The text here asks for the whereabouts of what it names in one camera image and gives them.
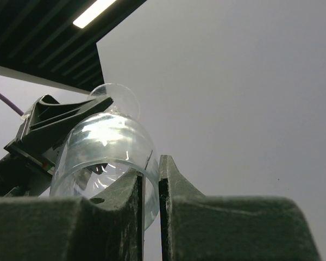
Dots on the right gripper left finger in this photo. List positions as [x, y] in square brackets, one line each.
[109, 226]

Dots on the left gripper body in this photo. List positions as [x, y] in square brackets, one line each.
[27, 168]

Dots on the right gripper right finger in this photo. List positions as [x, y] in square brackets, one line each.
[195, 226]

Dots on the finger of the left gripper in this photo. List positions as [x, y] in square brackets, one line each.
[49, 121]

